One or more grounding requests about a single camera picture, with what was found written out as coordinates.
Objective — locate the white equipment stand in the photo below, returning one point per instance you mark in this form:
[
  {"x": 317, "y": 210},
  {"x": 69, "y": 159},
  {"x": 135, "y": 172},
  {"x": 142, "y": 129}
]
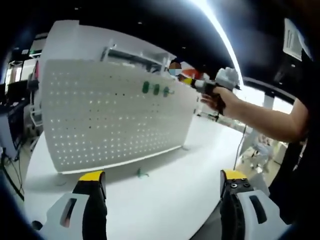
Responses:
[{"x": 35, "y": 115}]

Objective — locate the person's right hand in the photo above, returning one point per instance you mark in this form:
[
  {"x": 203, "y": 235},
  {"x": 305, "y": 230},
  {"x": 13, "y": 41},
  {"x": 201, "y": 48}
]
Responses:
[{"x": 228, "y": 100}]

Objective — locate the black monitor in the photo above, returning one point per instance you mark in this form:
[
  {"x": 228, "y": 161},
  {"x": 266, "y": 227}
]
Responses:
[{"x": 17, "y": 90}]

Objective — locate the white partition wall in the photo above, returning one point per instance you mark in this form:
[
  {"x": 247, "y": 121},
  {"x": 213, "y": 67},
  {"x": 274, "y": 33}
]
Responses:
[{"x": 75, "y": 42}]

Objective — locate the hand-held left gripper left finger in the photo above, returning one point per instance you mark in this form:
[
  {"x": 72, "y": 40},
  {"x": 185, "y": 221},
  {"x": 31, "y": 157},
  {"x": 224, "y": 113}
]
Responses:
[{"x": 96, "y": 215}]

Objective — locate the white perforated mounting plate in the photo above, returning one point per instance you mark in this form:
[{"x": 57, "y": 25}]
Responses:
[{"x": 112, "y": 120}]

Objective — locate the pale office chair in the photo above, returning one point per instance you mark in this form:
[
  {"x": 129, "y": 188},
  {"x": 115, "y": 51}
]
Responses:
[{"x": 261, "y": 150}]

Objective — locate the white ceiling vent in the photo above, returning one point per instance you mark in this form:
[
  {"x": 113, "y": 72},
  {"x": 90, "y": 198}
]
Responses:
[{"x": 291, "y": 37}]

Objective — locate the white metal shelf rack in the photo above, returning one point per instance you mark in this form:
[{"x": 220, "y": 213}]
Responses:
[{"x": 130, "y": 53}]

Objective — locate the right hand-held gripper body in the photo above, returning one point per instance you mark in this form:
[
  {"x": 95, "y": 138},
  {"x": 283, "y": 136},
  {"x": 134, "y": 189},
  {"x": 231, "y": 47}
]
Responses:
[{"x": 228, "y": 78}]

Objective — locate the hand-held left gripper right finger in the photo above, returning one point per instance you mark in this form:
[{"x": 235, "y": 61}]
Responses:
[{"x": 230, "y": 215}]

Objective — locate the long ceiling light strip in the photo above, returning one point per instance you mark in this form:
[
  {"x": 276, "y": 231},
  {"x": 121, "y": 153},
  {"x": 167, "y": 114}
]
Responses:
[{"x": 222, "y": 30}]

